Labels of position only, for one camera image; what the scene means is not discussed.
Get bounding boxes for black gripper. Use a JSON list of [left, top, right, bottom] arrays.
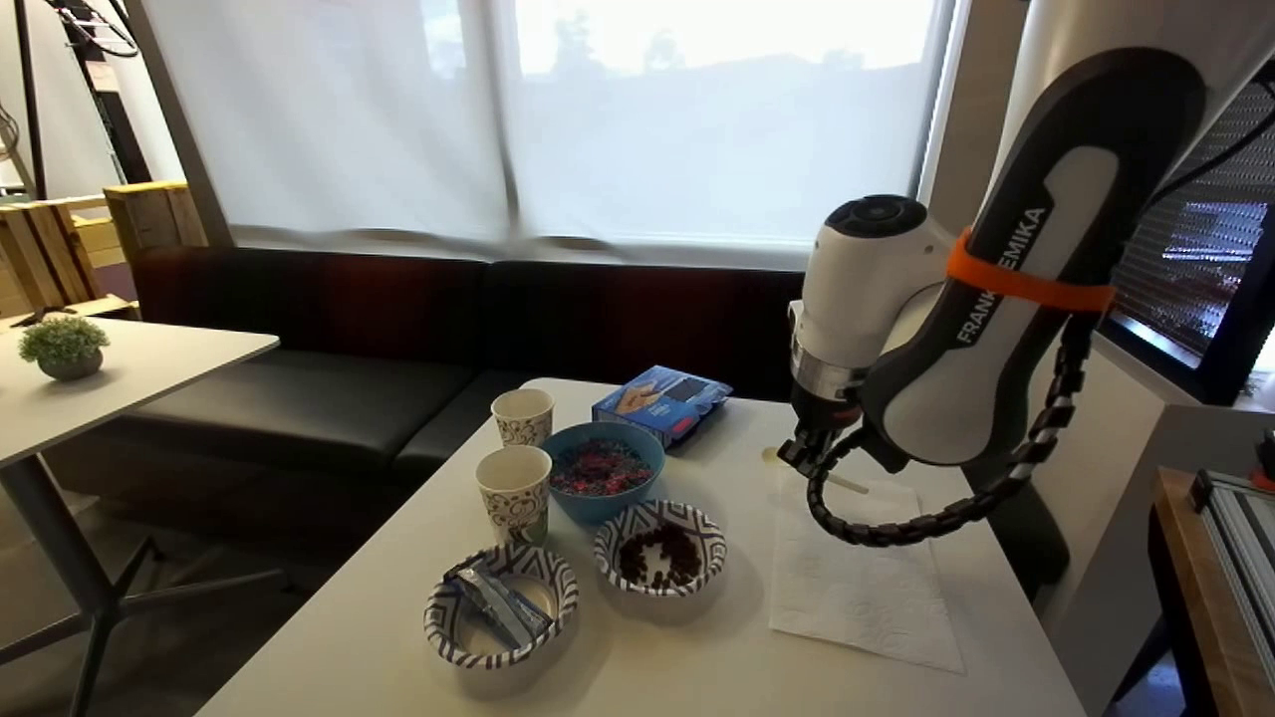
[[777, 389, 868, 477]]

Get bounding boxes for black white bowl dark contents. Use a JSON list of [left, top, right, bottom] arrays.
[[588, 499, 733, 602]]

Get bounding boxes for blue bowl with candy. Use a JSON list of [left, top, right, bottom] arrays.
[[536, 417, 669, 529]]

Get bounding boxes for patterned white paper cup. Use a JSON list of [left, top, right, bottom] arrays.
[[472, 444, 557, 549], [484, 388, 557, 450]]

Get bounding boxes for black white bowl with sachets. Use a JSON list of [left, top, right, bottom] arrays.
[[423, 539, 583, 672]]

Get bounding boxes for blue cardboard box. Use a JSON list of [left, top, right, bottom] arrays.
[[588, 361, 738, 456]]

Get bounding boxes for white paper napkin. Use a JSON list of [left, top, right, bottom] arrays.
[[762, 456, 966, 672]]

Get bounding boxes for white window blinds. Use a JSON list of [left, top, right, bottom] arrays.
[[136, 0, 960, 262]]

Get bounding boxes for blue white sachet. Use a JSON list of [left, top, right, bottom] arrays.
[[454, 562, 549, 651]]

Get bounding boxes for black bench seat cushion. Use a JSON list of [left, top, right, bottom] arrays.
[[395, 367, 630, 474], [115, 345, 482, 469]]

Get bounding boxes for wooden board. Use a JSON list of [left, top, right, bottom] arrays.
[[1147, 464, 1275, 717]]

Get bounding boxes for metal framed tray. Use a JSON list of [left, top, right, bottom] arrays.
[[1190, 465, 1275, 632]]

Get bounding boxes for black monitor screen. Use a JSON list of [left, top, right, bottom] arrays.
[[1095, 55, 1275, 410]]

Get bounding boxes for dark bench sofa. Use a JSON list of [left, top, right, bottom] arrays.
[[132, 242, 815, 401]]

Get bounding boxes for white side table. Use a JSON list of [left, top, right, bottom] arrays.
[[0, 314, 286, 717]]

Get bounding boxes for wooden crate shelf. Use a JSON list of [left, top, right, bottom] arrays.
[[0, 177, 216, 329]]

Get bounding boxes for small potted plant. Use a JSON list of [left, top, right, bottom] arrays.
[[16, 312, 112, 388]]

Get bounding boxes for black tripod stand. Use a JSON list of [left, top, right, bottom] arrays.
[[9, 0, 155, 205]]

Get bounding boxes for orange strap on arm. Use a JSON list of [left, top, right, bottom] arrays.
[[945, 230, 1125, 318]]

